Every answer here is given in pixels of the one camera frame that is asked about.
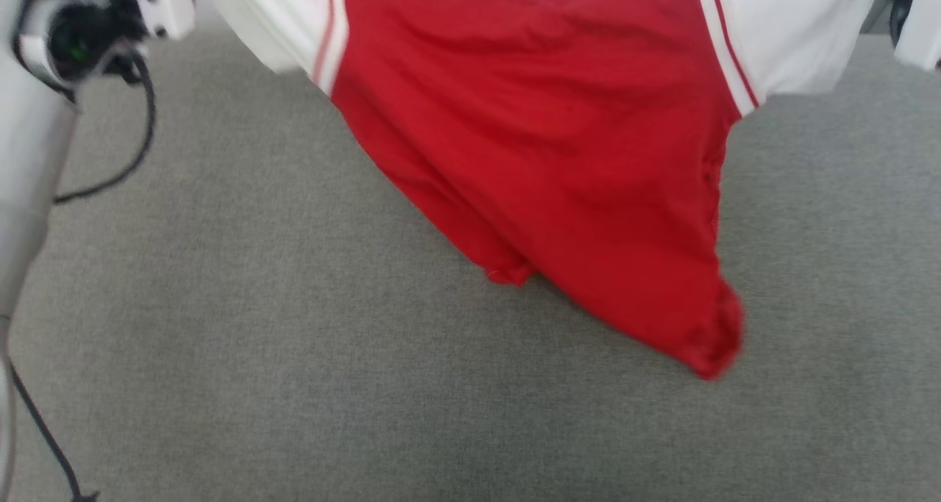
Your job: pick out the red and white jersey shirt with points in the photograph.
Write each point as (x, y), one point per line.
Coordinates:
(559, 156)

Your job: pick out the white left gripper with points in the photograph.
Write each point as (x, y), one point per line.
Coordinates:
(173, 2)

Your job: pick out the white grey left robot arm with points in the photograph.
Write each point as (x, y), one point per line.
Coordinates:
(29, 156)

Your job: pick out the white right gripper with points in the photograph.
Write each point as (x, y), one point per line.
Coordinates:
(922, 24)

